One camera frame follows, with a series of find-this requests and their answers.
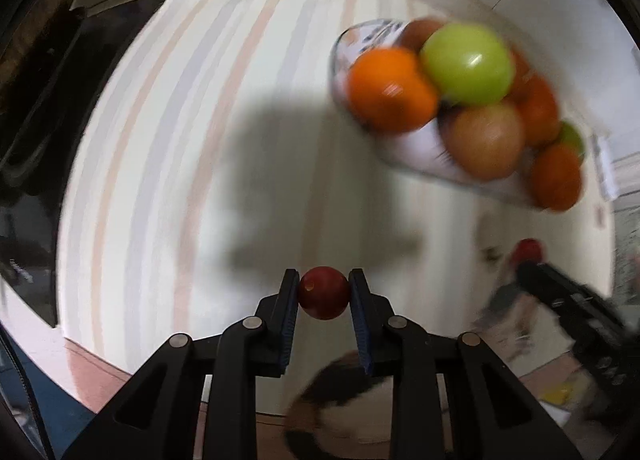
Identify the small orange tangerine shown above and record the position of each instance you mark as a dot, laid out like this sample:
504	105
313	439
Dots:
555	179

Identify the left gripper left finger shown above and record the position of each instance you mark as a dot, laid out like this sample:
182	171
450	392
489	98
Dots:
259	345

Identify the dark orange tangerine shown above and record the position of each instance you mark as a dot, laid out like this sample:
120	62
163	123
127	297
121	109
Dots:
536	103

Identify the brown kiwi fruit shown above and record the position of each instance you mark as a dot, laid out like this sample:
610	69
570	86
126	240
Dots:
487	142

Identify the red cherry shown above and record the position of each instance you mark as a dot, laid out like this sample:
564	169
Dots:
323	293
527	250

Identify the large orange fruit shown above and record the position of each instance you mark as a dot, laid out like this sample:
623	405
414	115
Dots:
387	92

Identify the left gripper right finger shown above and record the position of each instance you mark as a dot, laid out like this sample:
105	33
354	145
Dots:
391	345

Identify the green apple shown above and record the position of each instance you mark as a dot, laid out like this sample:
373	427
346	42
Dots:
469	64
571	137

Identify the striped cat table mat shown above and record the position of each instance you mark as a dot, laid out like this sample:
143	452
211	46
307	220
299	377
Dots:
216	159

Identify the black induction stove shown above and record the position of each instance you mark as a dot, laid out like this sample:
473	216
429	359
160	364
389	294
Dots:
44	111

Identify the white fruit plate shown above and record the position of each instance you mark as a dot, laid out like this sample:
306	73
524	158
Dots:
422	150

